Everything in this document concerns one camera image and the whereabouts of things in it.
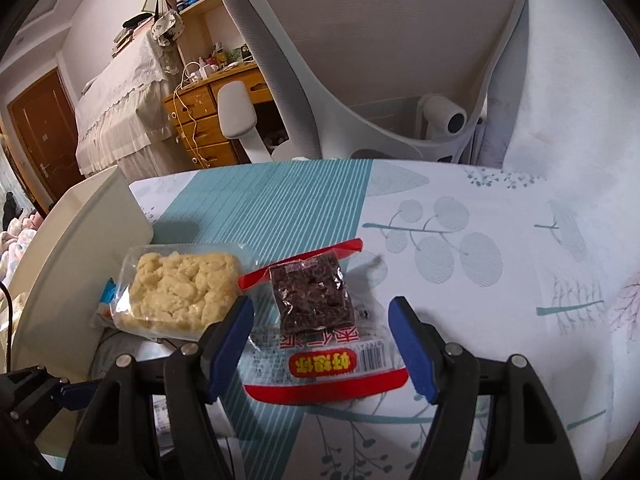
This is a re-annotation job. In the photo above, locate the rice crispy cake pack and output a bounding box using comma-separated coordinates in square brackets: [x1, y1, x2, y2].
[110, 243, 257, 341]

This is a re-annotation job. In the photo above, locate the white plastic organizer tray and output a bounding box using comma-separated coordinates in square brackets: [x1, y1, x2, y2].
[9, 167, 153, 382]

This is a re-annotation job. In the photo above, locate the pink bed blanket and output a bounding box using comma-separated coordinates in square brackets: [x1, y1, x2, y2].
[0, 212, 43, 287]

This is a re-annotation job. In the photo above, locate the cloth covered piano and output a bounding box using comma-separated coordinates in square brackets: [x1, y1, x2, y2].
[75, 32, 192, 182]

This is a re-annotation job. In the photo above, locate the grey mesh office chair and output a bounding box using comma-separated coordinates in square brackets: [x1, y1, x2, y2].
[222, 0, 526, 164]

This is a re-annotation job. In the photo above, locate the blue white small wrapper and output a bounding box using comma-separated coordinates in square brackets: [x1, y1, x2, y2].
[90, 278, 117, 328]

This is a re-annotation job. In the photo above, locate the dark berry red packet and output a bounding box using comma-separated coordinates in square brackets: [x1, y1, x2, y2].
[238, 238, 408, 405]

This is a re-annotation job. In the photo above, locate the wooden bookshelf with books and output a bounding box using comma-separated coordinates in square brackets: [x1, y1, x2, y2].
[168, 0, 245, 65]

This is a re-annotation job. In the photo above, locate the wooden desk with drawers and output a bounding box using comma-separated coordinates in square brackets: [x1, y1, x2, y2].
[163, 62, 288, 169]

